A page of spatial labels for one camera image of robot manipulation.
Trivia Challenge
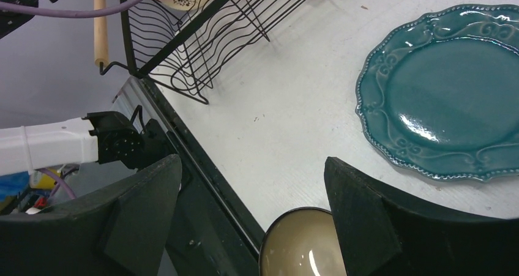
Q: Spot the black bowl cream inside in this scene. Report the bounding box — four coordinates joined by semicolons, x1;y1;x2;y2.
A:
258;207;346;275

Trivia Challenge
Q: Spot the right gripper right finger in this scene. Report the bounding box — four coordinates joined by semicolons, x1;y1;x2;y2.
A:
324;157;518;275

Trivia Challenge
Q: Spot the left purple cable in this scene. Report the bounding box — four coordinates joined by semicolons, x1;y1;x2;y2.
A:
0;0;157;20

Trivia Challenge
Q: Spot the teal scalloped ceramic plate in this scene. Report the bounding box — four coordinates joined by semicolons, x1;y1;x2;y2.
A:
355;4;518;182

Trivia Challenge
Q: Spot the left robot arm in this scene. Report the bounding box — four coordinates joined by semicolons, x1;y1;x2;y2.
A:
1;106;171;175

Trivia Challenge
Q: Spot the black wire dish rack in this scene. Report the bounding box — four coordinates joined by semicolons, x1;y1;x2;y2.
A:
94;0;330;105

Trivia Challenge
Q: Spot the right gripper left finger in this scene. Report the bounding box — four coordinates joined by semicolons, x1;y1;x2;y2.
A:
1;154;182;275

